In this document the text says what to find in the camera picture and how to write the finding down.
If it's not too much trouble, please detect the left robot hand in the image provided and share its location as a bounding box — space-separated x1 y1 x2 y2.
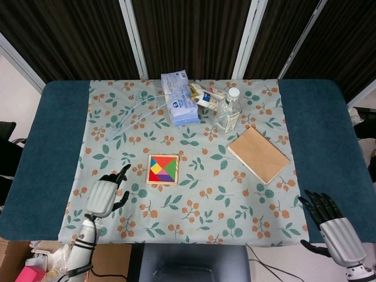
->
85 163 132 219

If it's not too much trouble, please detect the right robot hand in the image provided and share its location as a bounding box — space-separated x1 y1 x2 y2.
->
298 189 368 267

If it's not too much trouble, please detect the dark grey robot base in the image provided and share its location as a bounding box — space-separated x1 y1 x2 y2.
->
127 243 253 282

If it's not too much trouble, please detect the orange large triangle tangram piece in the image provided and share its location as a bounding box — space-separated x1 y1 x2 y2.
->
150 156 176 170

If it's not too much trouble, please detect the green large triangle tangram piece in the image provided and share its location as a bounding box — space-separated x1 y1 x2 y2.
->
163 156 177 181

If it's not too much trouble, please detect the brown cardboard box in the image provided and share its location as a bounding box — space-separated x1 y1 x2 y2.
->
0 237 132 282

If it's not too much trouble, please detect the white plastic bag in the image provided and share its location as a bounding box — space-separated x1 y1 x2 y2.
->
31 241 73 270

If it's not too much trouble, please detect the teal table cover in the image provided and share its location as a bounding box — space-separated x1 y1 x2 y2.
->
0 79 376 244

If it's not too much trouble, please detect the black chair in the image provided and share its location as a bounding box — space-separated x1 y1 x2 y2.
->
0 120 27 206
349 107 376 140

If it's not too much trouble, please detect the floral fruit print tablecloth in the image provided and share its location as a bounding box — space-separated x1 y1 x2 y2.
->
57 78 309 246

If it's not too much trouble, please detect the pink box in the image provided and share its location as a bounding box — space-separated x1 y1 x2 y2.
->
14 265 48 282

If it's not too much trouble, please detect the brown cover spiral notebook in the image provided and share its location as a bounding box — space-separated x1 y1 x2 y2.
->
227 126 291 185

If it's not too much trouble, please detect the pale blue tissue pack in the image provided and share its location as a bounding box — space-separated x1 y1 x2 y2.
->
160 69 202 127

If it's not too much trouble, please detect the white blue yellow food package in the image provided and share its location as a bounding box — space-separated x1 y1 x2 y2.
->
187 83 229 112

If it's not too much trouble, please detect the clear plastic bottle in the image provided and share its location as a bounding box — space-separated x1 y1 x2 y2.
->
213 87 242 135

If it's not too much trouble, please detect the dark ribbed partition panel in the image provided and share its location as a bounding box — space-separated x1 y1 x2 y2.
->
0 0 142 86
286 0 376 102
129 0 255 80
243 0 320 80

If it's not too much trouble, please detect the colourful tangram puzzle tray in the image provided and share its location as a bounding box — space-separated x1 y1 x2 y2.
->
146 153 180 186

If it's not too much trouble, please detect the black cable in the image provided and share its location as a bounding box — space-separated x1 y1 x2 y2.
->
246 245 349 282

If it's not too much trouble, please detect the white partition post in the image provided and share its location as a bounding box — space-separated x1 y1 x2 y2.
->
234 0 267 80
346 85 376 109
118 0 149 80
0 31 47 95
277 0 329 80

